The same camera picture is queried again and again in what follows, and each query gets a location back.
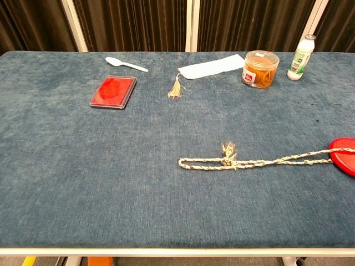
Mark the red round disc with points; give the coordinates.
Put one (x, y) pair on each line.
(344, 163)

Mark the blue fabric table cover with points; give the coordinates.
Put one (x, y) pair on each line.
(138, 166)

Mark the white paper bookmark with tassel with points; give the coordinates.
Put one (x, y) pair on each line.
(210, 67)

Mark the red ink pad case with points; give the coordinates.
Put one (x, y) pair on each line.
(113, 92)

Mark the white plastic spoon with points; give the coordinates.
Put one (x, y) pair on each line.
(122, 64)

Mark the clear jar of rubber bands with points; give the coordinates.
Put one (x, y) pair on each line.
(260, 69)

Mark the dark brown curtain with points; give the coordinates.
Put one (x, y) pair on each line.
(133, 25)

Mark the white bottle with green label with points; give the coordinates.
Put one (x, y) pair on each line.
(300, 59)

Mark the orange box under table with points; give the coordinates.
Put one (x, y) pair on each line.
(100, 261)

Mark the yellow floor tape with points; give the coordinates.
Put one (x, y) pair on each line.
(28, 261)

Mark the white frame post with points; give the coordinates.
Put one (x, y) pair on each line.
(74, 25)
(192, 25)
(316, 16)

